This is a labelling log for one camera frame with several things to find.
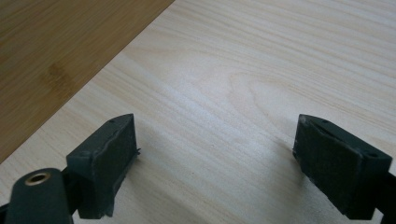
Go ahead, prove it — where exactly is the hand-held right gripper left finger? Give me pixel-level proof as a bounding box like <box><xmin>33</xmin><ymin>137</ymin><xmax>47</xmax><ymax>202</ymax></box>
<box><xmin>65</xmin><ymin>113</ymin><xmax>138</xmax><ymax>219</ymax></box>

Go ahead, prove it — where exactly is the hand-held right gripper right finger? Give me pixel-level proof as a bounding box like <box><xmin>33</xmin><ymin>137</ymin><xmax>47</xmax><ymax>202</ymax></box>
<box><xmin>292</xmin><ymin>113</ymin><xmax>393</xmax><ymax>220</ymax></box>

